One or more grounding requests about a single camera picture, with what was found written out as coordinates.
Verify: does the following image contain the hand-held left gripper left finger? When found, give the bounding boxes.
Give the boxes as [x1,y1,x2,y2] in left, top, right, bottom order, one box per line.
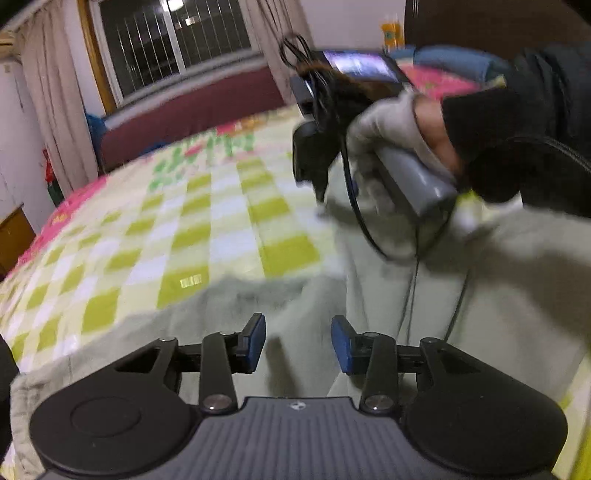
[113,313,267,415]

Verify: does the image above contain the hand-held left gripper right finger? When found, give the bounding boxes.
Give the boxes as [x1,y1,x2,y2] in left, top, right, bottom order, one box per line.
[331,315,482,415]

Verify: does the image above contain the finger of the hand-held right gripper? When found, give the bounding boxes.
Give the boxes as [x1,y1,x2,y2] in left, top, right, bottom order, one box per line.
[292,121,341,202]

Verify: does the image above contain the light grey pants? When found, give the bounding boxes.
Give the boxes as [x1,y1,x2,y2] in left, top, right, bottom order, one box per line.
[9,182,591,480]

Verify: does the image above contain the person's right hand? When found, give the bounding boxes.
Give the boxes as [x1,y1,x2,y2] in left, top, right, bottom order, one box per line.
[344,89,458,188]

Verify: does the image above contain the maroon bed headboard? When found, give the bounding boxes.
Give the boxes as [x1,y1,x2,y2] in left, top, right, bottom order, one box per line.
[98,64,288,175]

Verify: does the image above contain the beige curtain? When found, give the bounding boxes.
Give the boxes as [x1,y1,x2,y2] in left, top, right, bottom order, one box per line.
[17,0,101,195]
[244,0,315,99]

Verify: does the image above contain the blue pillow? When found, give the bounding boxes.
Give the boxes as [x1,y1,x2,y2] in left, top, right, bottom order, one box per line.
[412,45,514,83]

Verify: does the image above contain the green checkered bed sheet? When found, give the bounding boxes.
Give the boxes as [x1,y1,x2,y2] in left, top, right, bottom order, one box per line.
[0,58,591,480]

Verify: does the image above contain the orange bottle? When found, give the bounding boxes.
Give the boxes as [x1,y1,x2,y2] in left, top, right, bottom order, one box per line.
[380,15,403,52]

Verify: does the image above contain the barred window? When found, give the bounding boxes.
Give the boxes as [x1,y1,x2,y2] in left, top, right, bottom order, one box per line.
[78,0,260,116]

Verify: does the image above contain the dark wooden wardrobe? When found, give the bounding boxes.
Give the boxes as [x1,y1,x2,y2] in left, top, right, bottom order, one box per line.
[403,0,591,52]

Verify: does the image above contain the blue cloth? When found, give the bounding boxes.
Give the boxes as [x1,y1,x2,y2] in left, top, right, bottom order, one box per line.
[84,112,108,158]

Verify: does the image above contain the wooden cabinet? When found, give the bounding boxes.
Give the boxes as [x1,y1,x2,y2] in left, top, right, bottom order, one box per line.
[0,204,38,278]

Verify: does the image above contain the red and green bag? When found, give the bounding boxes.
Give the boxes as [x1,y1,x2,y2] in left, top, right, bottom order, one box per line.
[41,147,66,207]

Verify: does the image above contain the black cable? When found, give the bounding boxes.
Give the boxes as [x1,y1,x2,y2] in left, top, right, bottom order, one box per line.
[398,256,472,345]
[341,138,426,265]
[278,34,325,71]

